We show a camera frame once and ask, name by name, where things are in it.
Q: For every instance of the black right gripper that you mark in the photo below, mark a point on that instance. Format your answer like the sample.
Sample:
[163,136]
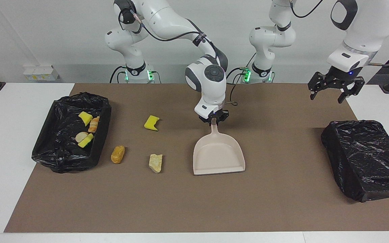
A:
[213,114]

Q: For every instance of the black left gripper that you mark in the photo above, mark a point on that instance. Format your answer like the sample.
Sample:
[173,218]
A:
[338,77]

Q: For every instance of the beige plastic dustpan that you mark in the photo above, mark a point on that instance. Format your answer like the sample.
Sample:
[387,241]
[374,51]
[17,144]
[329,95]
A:
[218,155]

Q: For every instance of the notched yellow sponge piece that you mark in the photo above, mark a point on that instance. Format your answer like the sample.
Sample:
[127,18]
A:
[151,122]

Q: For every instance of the beige foam chunk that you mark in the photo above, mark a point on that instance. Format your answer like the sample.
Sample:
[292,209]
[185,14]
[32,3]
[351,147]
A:
[155,162]
[80,137]

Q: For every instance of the orange-brown bread roll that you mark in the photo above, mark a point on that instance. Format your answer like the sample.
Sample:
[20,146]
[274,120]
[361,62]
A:
[118,154]

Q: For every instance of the orange striped toy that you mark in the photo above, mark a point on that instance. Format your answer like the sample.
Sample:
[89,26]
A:
[94,125]

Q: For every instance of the yellow sponge wedge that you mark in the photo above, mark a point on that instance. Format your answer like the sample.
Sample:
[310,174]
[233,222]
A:
[85,118]

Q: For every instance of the green and yellow sponge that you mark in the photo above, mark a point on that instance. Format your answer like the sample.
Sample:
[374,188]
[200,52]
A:
[87,141]

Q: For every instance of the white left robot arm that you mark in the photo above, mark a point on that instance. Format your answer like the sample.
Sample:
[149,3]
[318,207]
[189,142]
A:
[366,27]

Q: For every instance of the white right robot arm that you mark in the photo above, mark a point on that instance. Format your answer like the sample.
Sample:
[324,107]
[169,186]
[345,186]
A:
[167,20]

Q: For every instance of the open bin black bag liner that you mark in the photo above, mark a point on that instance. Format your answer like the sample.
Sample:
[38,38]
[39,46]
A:
[62,148]

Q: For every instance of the box covered by black bag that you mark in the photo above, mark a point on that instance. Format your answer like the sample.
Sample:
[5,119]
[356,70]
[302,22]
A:
[366,158]

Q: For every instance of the brown paper table mat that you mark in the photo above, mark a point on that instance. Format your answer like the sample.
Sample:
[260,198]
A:
[181,202]

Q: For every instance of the white wall socket box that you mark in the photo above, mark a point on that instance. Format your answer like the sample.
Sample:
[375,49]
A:
[41,72]

